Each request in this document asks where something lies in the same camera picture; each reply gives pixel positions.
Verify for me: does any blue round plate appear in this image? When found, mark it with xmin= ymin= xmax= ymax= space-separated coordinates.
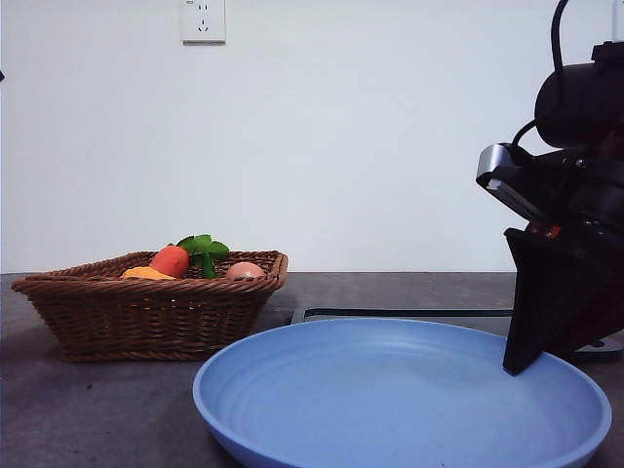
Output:
xmin=192 ymin=317 xmax=613 ymax=468

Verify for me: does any yellow-orange corn cob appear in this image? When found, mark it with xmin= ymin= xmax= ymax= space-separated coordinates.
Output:
xmin=121 ymin=266 xmax=179 ymax=281

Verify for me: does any brown wicker basket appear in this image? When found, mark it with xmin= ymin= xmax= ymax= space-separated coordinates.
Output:
xmin=10 ymin=251 xmax=290 ymax=364

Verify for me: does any black rectangular tray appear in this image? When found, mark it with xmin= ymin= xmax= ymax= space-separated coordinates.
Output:
xmin=291 ymin=306 xmax=624 ymax=363

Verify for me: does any brown egg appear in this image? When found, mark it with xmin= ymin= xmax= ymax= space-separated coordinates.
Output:
xmin=225 ymin=261 xmax=267 ymax=282

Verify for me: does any orange carrot with green leaves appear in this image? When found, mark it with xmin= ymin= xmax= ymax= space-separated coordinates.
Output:
xmin=149 ymin=234 xmax=231 ymax=280

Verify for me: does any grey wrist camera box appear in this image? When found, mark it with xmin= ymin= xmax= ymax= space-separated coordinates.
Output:
xmin=476 ymin=142 xmax=557 ymax=228

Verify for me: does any white wall socket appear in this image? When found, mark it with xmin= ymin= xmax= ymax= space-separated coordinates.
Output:
xmin=182 ymin=0 xmax=227 ymax=48

